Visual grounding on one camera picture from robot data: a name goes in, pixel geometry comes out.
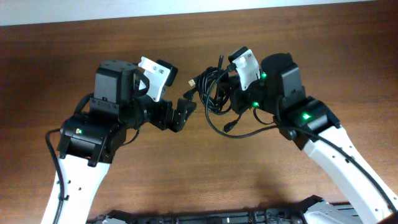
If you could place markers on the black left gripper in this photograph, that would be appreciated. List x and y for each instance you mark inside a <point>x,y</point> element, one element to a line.
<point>166,115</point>

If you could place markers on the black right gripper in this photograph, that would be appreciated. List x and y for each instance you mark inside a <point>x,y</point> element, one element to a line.
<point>239,105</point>

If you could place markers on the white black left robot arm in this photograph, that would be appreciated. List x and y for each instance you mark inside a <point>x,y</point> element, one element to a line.
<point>126,96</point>

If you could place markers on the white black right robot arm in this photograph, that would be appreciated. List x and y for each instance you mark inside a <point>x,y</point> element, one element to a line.
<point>274,85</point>

